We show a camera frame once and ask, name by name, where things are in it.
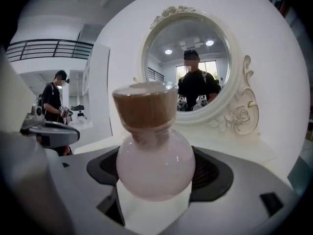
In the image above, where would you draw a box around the white ornate oval mirror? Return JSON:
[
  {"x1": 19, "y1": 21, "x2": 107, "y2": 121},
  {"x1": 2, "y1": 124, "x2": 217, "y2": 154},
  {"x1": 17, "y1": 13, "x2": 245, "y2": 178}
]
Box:
[{"x1": 133, "y1": 5, "x2": 261, "y2": 136}]

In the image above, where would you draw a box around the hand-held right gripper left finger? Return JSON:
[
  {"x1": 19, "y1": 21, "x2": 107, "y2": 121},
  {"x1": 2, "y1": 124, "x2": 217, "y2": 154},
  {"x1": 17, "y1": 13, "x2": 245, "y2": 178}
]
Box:
[{"x1": 46, "y1": 147, "x2": 126, "y2": 235}]

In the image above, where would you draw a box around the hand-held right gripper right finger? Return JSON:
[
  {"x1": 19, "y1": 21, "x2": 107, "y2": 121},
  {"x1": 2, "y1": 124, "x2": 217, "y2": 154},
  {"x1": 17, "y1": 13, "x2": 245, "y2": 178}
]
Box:
[{"x1": 187, "y1": 145, "x2": 298, "y2": 235}]

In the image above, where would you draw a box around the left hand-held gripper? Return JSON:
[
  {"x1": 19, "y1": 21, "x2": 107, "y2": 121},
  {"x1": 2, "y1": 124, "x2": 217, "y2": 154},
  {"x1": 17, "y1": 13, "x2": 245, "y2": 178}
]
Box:
[{"x1": 20, "y1": 105, "x2": 81, "y2": 156}]

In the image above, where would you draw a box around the small pink container with cork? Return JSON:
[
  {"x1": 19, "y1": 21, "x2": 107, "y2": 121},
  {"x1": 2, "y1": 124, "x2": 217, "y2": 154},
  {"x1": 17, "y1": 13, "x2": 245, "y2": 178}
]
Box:
[{"x1": 112, "y1": 80, "x2": 197, "y2": 202}]

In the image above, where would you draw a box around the black metal railing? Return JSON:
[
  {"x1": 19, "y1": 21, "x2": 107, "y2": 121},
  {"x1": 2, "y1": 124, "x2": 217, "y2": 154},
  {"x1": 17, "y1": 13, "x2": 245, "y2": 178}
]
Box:
[{"x1": 5, "y1": 39, "x2": 95, "y2": 61}]

